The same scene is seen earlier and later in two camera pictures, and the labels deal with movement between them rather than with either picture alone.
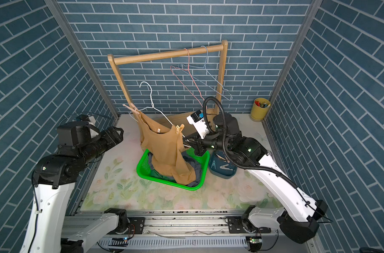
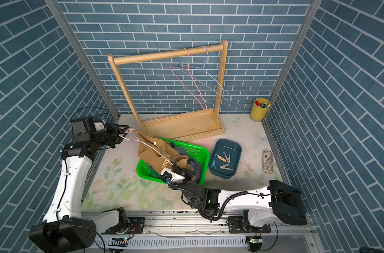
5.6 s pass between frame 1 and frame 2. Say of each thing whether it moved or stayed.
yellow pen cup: stayed
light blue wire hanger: stayed
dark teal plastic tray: stayed
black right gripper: moved
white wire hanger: moved
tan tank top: moved
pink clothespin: stayed
